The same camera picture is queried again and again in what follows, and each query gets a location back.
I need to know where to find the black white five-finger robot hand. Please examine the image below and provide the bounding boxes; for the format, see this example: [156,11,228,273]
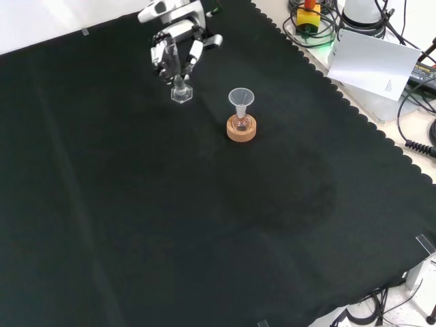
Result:
[150,19,207,87]

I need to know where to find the clear graduated cylinder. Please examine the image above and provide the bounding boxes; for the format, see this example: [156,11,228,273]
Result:
[161,36,195,105]

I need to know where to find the clear round-bottom flask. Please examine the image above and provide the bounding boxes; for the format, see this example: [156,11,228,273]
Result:
[233,106,251,132]

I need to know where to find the clear plastic funnel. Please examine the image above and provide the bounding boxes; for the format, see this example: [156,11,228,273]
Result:
[228,87,254,115]

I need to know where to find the black cloth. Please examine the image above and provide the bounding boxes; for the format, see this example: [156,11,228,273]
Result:
[0,0,436,327]

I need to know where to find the yellow stop button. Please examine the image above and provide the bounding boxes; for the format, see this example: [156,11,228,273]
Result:
[295,0,322,37]

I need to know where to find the white paper card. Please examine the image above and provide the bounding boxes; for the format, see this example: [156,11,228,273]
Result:
[326,28,423,102]

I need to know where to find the clear pale board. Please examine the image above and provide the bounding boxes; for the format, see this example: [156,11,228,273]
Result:
[328,76,415,126]

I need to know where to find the black power adapter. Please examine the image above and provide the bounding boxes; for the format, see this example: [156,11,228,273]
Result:
[405,60,436,90]

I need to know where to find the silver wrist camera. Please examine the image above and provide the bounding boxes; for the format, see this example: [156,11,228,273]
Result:
[203,33,224,50]

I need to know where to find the cork ring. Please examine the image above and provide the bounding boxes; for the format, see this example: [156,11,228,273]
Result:
[225,114,258,142]

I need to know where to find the black cable bundle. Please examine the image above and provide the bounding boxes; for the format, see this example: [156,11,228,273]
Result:
[281,0,345,48]

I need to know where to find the black coiled cable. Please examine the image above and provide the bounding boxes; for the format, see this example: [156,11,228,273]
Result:
[404,138,436,157]

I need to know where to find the black floor cables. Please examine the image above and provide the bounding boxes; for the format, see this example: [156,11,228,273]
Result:
[328,287,436,327]

